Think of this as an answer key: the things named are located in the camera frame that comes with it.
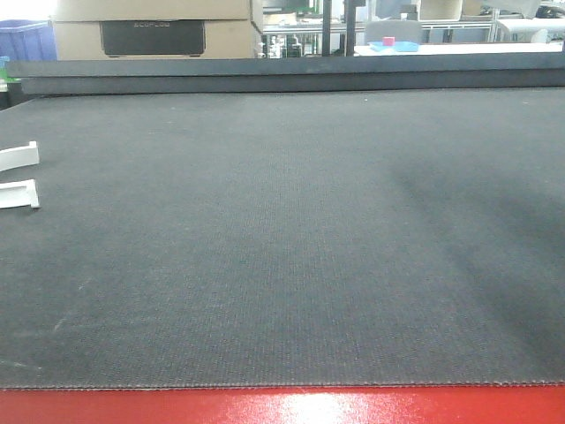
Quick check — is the white curved PVC piece left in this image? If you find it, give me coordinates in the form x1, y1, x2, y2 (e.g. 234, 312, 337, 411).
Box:
1, 140, 40, 209

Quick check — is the blue plastic bin background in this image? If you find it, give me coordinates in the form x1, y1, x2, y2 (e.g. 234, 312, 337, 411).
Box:
1, 19, 57, 61

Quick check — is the black mat on table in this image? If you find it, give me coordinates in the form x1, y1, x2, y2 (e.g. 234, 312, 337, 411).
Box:
1, 88, 564, 389

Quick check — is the red cube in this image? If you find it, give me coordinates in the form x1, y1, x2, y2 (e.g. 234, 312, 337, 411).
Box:
382, 37, 396, 46

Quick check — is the blue tray on far table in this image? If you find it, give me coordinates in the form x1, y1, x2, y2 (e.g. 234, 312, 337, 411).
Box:
368, 41, 420, 54

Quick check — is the grey chair back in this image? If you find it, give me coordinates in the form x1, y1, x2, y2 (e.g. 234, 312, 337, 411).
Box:
365, 19, 424, 44

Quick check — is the large cardboard box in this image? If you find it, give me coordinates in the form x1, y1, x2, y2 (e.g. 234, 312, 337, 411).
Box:
52, 0, 263, 61

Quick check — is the black vertical post left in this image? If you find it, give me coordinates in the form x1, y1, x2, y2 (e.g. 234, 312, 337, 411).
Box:
321, 0, 332, 57

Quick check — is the black vertical post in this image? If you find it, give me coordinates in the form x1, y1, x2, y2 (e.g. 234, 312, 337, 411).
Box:
343, 0, 366, 57
321, 0, 332, 57

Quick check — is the black raised rail strip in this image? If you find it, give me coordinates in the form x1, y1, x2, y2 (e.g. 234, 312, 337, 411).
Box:
7, 52, 564, 95

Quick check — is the black vertical post right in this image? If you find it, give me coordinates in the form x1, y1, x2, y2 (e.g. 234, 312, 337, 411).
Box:
343, 0, 366, 57

